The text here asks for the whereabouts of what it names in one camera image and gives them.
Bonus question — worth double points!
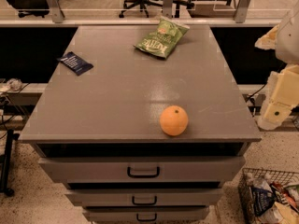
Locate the green jalapeno chip bag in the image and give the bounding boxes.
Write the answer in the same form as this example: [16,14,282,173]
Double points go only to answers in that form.
[135,17,190,59]

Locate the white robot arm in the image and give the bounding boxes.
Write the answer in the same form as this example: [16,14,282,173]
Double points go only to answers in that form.
[255,2,299,130]

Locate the orange fruit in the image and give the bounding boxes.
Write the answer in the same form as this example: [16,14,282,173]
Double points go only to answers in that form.
[160,105,189,136]

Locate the snack bags in basket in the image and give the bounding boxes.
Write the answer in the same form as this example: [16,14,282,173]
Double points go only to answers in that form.
[246,173,299,224]

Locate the grey drawer cabinet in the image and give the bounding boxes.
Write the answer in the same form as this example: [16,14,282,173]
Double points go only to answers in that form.
[18,24,262,224]

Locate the black office chair centre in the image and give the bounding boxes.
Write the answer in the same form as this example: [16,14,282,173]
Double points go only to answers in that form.
[119,0,194,18]

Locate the bottom grey drawer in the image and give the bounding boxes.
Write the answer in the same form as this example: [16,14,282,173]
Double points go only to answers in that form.
[83,206,209,223]

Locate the grey drawer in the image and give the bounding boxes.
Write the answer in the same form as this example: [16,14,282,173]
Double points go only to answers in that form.
[83,206,209,223]
[39,156,245,183]
[65,189,222,207]

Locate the dark blue snack packet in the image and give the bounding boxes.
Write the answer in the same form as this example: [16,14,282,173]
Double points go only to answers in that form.
[58,51,93,76]

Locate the top grey drawer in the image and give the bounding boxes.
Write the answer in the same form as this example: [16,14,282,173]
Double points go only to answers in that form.
[39,156,245,183]

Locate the middle grey drawer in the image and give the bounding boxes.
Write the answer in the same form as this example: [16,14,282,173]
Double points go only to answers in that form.
[65,189,222,207]

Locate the black stand left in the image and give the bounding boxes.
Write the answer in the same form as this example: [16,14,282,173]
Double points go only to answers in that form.
[0,130,20,197]

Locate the wire basket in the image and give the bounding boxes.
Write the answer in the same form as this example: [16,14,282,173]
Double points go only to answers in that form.
[238,168,299,224]

